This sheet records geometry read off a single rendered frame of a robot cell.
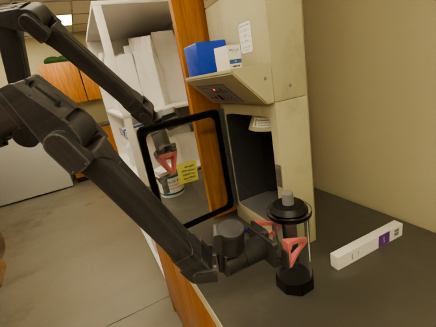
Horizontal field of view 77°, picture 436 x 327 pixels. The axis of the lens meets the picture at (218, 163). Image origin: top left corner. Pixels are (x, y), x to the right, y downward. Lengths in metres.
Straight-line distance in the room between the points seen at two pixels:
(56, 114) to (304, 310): 0.66
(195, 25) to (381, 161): 0.81
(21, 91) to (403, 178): 1.05
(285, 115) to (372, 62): 0.41
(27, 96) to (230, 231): 0.42
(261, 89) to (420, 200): 0.65
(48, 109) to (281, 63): 0.54
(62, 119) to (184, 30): 0.67
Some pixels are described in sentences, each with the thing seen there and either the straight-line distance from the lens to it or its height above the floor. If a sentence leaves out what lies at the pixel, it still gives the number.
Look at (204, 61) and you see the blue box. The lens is 0.86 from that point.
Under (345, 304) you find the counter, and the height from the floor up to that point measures 0.94.
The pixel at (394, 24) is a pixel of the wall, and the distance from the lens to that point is 1.04.
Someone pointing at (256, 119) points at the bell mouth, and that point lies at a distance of 0.87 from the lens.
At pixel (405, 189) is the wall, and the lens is 1.11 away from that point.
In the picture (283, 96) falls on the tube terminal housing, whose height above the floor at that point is 1.42.
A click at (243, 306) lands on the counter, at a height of 0.94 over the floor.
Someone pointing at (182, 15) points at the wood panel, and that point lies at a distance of 1.05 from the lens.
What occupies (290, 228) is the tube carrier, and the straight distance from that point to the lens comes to 0.68.
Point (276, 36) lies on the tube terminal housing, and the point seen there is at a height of 1.57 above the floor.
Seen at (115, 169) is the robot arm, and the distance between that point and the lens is 0.49.
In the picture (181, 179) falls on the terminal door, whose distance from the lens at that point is 0.96.
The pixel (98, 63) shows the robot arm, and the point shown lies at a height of 1.59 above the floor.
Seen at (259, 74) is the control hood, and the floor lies 1.49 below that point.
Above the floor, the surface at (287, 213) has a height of 1.18.
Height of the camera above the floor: 1.50
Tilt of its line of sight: 18 degrees down
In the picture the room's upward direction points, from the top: 10 degrees counter-clockwise
